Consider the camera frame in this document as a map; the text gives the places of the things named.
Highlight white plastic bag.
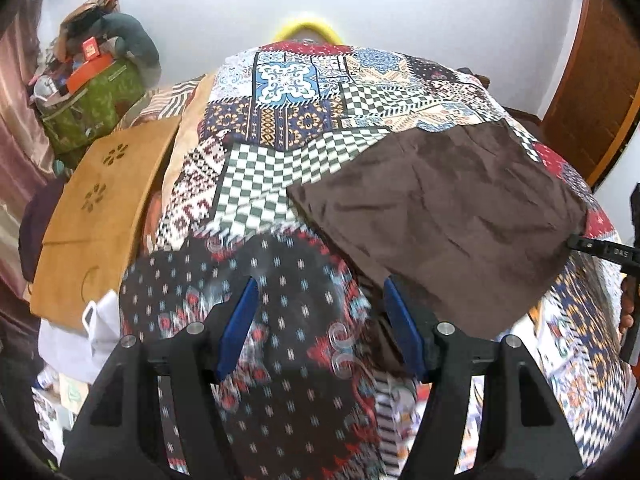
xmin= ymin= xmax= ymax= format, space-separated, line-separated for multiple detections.
xmin=38 ymin=290 xmax=122 ymax=384

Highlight person right hand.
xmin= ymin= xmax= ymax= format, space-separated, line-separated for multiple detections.
xmin=620 ymin=275 xmax=637 ymax=334

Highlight pink curtain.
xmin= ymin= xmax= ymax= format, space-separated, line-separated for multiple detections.
xmin=1 ymin=0 xmax=53 ymax=298

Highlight orange box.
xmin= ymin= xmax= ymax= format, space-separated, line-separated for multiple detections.
xmin=66 ymin=37 xmax=114 ymax=93

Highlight dark patterned garment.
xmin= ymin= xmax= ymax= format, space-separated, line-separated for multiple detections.
xmin=119 ymin=228 xmax=383 ymax=479

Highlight wooden door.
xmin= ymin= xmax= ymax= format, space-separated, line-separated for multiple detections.
xmin=542 ymin=0 xmax=639 ymax=186

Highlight yellow foam tube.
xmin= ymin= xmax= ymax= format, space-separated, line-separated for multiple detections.
xmin=271 ymin=21 xmax=343 ymax=46

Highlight brown cloth garment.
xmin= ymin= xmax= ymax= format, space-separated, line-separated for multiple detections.
xmin=288 ymin=120 xmax=587 ymax=338

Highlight green patterned storage bag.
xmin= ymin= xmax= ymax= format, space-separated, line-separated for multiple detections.
xmin=40 ymin=61 xmax=145 ymax=155

